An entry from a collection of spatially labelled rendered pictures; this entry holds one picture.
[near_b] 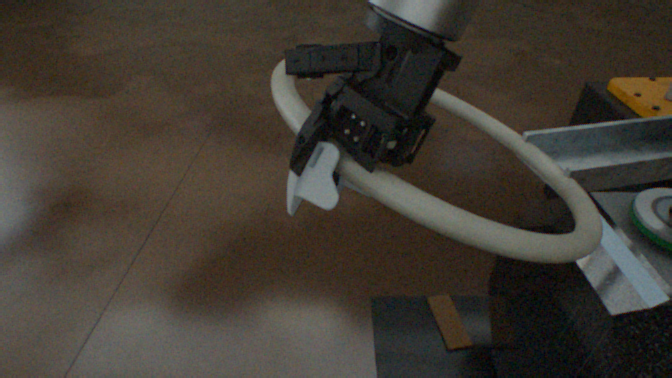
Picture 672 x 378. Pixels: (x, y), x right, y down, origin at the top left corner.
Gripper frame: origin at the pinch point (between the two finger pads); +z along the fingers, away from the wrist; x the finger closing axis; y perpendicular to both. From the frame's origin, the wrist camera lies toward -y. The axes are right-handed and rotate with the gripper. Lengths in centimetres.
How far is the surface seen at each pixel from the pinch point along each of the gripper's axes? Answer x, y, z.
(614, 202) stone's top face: 90, 24, 3
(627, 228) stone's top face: 82, 30, 5
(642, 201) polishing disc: 84, 28, -2
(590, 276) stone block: 74, 31, 16
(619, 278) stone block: 73, 35, 12
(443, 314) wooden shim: 119, 6, 85
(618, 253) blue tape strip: 77, 32, 9
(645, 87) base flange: 188, 7, -22
